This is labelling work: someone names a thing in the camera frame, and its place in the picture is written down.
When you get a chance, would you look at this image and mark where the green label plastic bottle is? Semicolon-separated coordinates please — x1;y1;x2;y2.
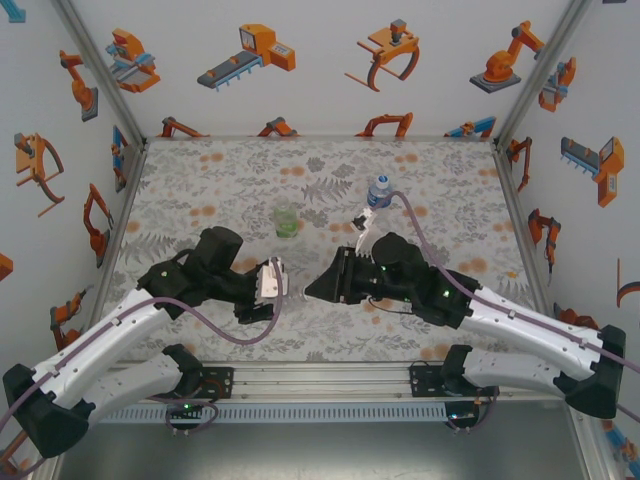
273;195;300;240

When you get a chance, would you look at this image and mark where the blue label water bottle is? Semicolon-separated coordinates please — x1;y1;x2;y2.
366;174;394;211

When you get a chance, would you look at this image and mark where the floral patterned table mat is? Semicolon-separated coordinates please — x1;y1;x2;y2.
99;139;557;363

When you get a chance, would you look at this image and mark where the wide aluminium mounting rail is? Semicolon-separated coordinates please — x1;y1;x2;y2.
99;360;566;404

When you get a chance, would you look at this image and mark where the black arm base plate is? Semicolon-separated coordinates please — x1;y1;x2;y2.
199;367;235;400
408;364;451;399

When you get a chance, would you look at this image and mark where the slotted grey cable tray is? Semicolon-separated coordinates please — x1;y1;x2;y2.
99;402;449;425

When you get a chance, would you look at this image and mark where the thin aluminium table rail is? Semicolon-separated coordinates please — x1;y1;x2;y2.
143;132;500;145

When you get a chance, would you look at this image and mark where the aluminium frame post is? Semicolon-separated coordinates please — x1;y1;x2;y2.
49;0;150;147
493;0;597;149

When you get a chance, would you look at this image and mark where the aluminium frame leg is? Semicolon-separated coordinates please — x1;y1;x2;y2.
567;399;640;480

